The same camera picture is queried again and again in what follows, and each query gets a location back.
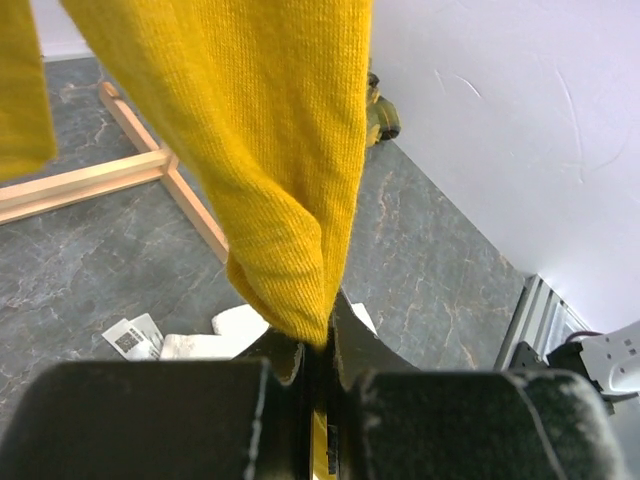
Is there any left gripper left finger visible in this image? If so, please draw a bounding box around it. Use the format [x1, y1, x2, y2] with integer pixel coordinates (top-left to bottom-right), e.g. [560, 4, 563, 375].
[1, 339, 311, 479]

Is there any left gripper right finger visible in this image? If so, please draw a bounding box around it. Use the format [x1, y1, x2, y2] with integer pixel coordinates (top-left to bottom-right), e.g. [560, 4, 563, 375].
[327, 295, 630, 479]

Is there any mustard yellow sock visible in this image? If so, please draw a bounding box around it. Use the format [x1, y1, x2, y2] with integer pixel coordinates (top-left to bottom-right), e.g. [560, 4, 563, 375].
[0, 0, 376, 349]

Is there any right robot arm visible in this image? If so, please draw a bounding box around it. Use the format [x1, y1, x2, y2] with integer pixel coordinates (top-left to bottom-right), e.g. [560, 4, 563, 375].
[508, 322, 639, 414]

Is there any white folded towel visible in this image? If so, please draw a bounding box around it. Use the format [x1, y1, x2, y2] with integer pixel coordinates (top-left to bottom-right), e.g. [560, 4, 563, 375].
[159, 302, 379, 361]

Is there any small white paper tag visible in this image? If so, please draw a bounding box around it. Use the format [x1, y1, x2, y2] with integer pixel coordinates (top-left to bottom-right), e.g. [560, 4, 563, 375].
[102, 313, 164, 361]

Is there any yellow plaid shirt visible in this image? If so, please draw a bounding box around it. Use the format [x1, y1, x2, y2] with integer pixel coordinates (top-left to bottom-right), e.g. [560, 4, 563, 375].
[366, 71, 401, 148]

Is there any wooden hanger stand frame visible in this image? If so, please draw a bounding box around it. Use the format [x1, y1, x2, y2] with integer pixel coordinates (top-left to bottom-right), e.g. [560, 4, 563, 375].
[1, 82, 229, 262]

